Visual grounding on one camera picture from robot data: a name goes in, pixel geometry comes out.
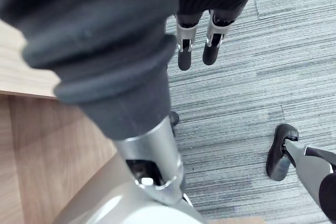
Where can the robot dark left foot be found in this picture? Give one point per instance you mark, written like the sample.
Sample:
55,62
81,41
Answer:
277,153

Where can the robot silver right leg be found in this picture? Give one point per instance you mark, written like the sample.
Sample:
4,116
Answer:
105,205

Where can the light wooden cabinet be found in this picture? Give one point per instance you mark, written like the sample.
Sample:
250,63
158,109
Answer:
29,161

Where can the robot dark foot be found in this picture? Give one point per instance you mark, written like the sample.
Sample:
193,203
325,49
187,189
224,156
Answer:
174,118
277,153

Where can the robot dark right foot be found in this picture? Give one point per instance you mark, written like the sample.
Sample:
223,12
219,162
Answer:
174,118

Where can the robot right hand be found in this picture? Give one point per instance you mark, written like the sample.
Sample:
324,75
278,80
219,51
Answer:
105,51

